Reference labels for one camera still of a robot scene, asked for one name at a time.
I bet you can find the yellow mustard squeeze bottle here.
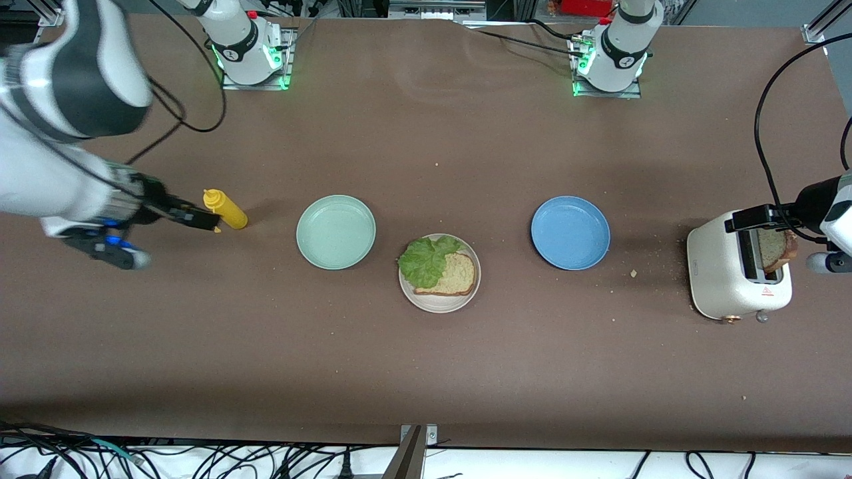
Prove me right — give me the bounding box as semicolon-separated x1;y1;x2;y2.
203;189;249;234

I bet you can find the brown bread slice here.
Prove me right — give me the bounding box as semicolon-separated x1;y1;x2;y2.
759;228;798;273
414;251;477;297

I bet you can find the green lettuce leaf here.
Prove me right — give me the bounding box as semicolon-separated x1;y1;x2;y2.
397;236;465;290

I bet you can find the mint green plate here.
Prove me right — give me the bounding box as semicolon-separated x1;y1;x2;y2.
296;194;377;271

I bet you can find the blue plate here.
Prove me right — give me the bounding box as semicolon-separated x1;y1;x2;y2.
531;196;611;271

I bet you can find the beige plate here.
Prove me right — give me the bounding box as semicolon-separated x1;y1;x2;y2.
398;233;482;314

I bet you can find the white toaster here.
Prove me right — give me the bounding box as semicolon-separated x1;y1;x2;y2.
686;210;793;325

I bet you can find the red box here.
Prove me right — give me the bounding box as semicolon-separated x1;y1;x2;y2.
549;0;616;17

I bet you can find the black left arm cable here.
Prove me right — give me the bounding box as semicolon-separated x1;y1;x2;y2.
754;32;852;243

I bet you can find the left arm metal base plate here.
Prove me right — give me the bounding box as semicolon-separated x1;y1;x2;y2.
571;37;643;99

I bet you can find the aluminium frame profile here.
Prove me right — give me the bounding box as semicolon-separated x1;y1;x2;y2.
802;0;852;45
27;0;65;26

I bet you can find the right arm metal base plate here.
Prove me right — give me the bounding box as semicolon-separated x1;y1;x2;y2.
221;28;294;91

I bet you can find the teal cable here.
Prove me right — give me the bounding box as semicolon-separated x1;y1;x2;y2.
90;437;144;464

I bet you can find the black base cable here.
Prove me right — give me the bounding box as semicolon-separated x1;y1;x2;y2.
466;19;590;57

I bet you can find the grey metal frame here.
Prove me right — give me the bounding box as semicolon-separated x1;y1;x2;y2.
388;0;487;21

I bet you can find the grey metal post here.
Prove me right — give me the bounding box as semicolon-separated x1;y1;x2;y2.
381;426;427;479

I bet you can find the small metal table bracket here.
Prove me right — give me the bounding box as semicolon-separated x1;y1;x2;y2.
399;424;439;448

